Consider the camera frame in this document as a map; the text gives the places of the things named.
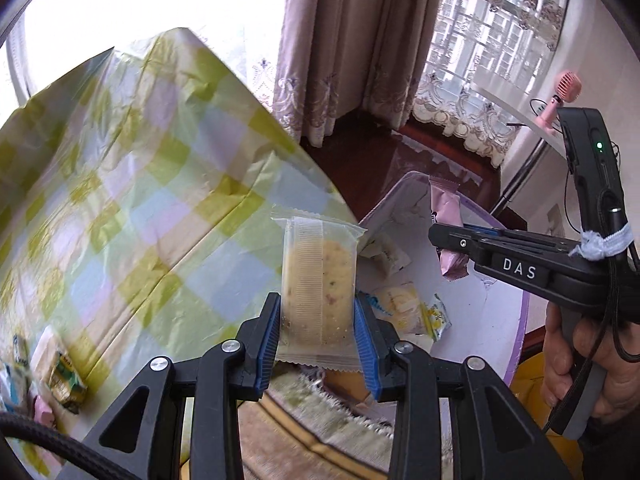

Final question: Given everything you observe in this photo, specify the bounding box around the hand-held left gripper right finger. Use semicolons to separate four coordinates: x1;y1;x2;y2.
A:
352;296;576;480

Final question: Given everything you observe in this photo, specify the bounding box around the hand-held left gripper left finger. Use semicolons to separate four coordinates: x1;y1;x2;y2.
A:
60;292;282;480

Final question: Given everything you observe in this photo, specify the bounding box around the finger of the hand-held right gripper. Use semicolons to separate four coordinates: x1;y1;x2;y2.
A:
428;223;501;267
462;224;583;253

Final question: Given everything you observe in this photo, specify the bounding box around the long pink snack packet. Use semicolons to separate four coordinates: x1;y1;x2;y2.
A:
428;176;471;281

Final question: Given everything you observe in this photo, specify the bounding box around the clear cracker packet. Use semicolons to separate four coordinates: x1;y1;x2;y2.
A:
270;204;368;373

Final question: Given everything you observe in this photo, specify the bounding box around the purple white box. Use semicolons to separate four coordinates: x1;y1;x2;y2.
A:
357;170;531;401

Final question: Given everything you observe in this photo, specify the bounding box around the person's right hand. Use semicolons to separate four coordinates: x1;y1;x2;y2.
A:
542;305;640;421

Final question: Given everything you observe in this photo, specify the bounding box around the pale yellow snack packet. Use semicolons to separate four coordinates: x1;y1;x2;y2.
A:
370;282;427;337

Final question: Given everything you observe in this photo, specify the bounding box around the white cloth tie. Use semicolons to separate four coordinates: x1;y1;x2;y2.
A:
571;222;634;262

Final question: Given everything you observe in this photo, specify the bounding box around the white patterned snack packet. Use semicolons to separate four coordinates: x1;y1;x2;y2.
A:
360;232;414;276

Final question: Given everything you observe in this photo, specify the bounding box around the yellow green small packet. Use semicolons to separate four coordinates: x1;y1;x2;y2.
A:
420;294;454;344

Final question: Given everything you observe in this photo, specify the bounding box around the striped sofa cushion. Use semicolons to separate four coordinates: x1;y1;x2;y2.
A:
237;360;401;480

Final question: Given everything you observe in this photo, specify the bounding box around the pink handheld fan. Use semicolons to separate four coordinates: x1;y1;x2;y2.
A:
534;70;577;134

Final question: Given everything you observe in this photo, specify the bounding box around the sheer lace curtain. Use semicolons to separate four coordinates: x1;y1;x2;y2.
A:
239;25;282;116
412;0;573;168

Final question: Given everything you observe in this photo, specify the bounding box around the checked plastic tablecloth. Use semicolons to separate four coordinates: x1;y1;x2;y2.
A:
0;27;359;480

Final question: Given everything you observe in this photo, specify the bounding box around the green yellow snack packet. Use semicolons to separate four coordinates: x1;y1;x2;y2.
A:
42;347;89;416

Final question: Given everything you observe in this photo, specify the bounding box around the mauve curtain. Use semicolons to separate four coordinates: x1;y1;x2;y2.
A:
272;0;442;147

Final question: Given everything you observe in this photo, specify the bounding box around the small pink packet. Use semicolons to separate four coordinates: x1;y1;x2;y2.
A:
31;394;57;427

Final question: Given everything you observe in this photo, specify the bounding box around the blue white bun packet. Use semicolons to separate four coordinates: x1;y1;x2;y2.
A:
0;364;27;411

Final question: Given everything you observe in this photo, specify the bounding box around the thin black cable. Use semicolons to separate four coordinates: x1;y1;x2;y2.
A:
542;195;640;433

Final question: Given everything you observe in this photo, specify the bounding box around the black braided cable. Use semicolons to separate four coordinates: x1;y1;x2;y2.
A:
0;409;133;480

